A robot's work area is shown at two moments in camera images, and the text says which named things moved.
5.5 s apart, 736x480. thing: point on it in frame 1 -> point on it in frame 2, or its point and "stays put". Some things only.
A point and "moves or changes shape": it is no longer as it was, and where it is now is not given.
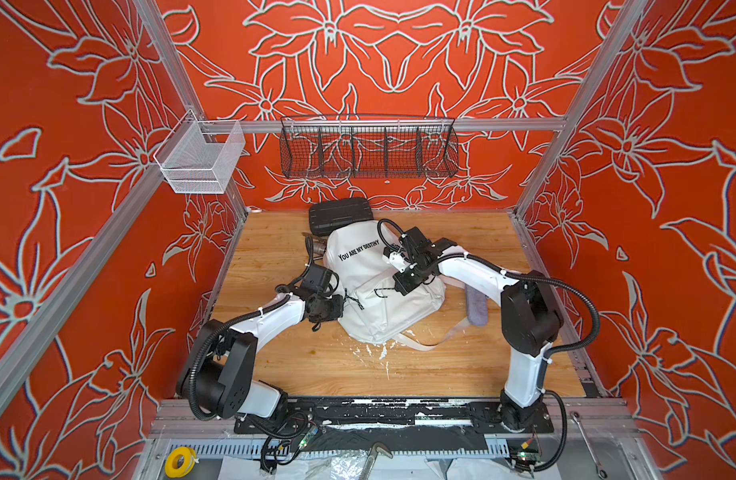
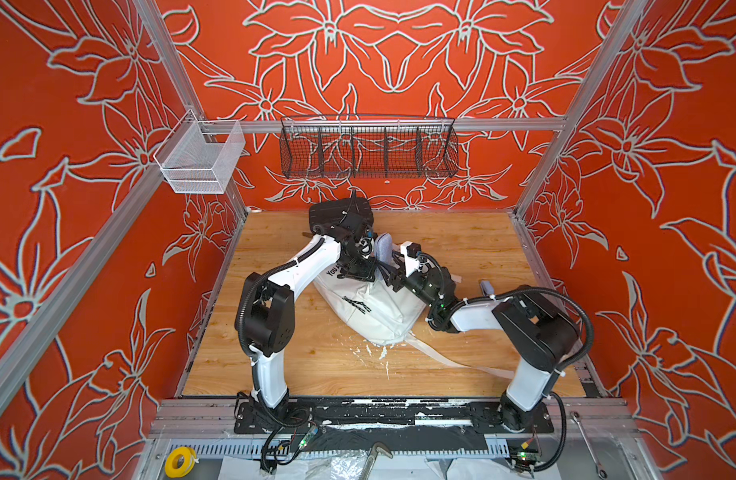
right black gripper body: (411, 275) -> (416, 287)
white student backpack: (354, 253) moves or changes shape
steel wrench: (602, 474) stays put
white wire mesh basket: (200, 156) stays put
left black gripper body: (329, 307) -> (358, 266)
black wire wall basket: (367, 146) stays put
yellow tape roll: (180, 461) stays put
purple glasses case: (477, 306) moves or changes shape
